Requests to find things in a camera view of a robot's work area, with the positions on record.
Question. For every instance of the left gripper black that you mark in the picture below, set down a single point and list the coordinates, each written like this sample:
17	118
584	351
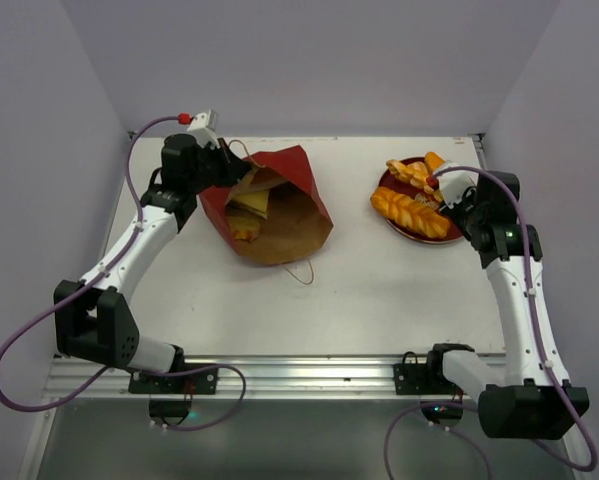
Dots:
232	173

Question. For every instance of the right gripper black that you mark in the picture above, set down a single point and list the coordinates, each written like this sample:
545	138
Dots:
459	209

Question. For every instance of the triangular fake sandwich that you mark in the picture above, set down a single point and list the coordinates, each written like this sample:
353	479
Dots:
255	203

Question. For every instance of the long orange bread loaf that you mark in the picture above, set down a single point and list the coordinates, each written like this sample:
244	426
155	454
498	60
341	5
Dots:
433	161

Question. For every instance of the fake bread slice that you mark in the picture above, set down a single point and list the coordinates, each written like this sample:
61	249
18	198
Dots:
401	173

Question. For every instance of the red paper bag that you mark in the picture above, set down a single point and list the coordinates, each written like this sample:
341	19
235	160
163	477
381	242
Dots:
298	223

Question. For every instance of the fake croissant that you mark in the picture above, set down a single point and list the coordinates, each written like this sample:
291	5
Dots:
418	167

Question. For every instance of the braided fake bread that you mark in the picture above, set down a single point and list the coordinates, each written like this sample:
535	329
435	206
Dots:
410	214

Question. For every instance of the small fake toast piece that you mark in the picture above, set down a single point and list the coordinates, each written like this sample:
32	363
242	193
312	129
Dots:
245	233

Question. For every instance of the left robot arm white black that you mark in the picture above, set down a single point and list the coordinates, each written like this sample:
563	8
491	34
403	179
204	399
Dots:
93	320

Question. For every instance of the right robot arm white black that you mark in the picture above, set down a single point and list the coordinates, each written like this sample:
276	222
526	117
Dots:
534	397

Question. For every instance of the red round tray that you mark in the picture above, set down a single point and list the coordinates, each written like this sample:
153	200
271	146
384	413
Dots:
432	199

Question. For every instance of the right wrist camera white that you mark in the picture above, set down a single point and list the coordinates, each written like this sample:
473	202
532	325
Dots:
453	184

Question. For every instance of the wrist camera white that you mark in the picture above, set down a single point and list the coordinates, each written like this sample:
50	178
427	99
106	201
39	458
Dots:
203	128
453	184

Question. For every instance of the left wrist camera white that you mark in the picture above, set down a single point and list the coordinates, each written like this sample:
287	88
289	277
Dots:
203	128

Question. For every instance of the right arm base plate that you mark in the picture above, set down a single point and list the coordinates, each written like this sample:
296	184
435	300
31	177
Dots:
415	377

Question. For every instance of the aluminium rail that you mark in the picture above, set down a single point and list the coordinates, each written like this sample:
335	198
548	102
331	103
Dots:
267	378

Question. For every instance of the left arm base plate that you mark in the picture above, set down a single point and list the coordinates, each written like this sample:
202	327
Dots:
202	382

